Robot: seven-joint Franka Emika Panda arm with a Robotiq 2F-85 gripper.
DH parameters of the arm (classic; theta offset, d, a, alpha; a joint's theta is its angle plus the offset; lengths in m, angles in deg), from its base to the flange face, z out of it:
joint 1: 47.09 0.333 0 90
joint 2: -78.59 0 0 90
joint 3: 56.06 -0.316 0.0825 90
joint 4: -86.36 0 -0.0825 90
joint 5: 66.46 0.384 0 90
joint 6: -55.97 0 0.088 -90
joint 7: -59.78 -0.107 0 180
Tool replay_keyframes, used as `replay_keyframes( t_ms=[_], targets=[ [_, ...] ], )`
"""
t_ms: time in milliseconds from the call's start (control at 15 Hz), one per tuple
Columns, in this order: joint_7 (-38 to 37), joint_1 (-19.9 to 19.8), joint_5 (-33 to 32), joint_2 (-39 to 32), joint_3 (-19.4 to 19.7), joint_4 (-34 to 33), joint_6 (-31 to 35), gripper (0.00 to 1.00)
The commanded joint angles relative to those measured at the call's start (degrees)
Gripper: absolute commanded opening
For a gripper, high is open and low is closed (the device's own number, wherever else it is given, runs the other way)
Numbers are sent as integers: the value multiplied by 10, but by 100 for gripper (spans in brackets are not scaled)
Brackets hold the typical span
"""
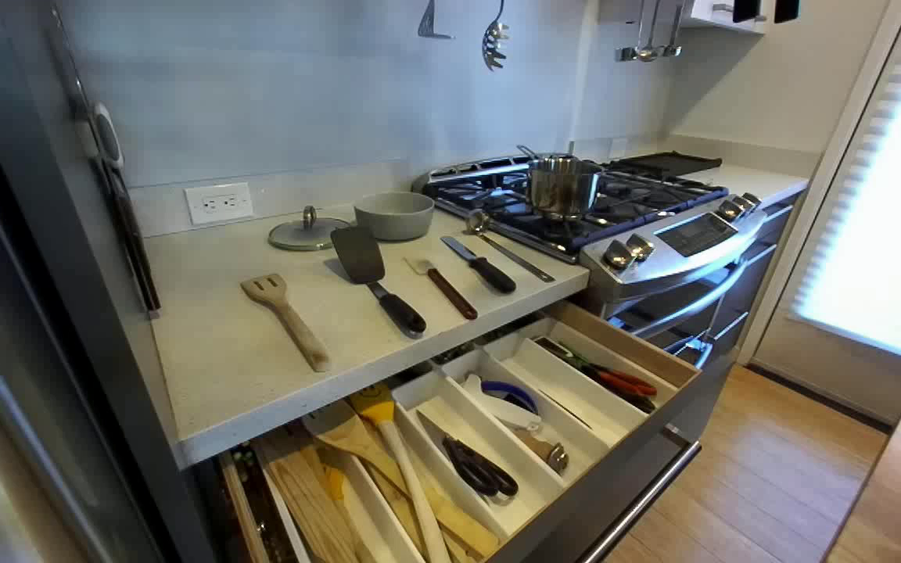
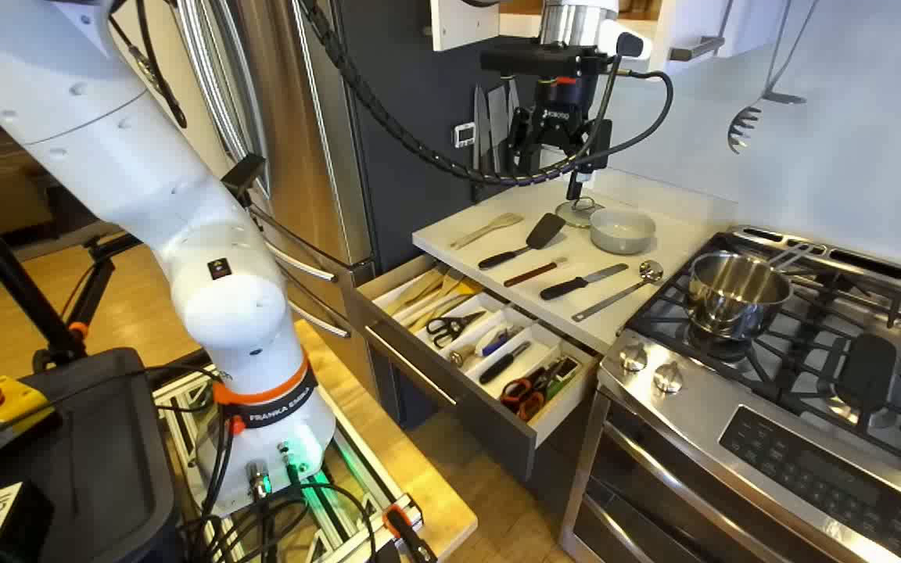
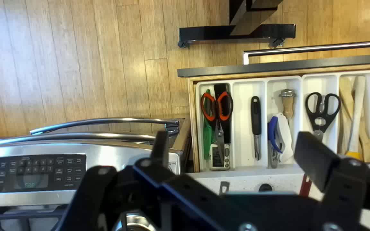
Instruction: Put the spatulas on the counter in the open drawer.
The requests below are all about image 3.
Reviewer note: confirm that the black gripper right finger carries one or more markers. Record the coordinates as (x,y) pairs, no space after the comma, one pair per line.
(317,161)

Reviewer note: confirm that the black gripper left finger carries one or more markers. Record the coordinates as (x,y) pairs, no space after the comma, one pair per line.
(95,193)

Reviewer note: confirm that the white plastic drawer organiser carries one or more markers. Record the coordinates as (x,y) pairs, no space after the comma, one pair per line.
(243,129)

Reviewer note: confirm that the grey wooden kitchen drawer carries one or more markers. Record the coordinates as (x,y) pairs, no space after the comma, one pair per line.
(279,66)

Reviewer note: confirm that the black kitchen scissors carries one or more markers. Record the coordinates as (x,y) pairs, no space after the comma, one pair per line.
(320,123)

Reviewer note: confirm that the blue white can opener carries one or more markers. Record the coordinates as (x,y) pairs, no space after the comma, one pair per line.
(271,133)

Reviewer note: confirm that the wooden spoon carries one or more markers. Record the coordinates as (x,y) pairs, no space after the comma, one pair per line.
(345,94)

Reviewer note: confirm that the stainless gas stove range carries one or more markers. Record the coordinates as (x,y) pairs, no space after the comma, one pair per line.
(31,150)

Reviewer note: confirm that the white black small gadget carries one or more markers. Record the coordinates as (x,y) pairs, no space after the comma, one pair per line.
(216,156)

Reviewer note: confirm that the green plastic tool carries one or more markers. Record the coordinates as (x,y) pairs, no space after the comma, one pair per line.
(207,137)

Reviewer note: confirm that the black stand base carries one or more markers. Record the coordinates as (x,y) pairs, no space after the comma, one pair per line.
(236,33)

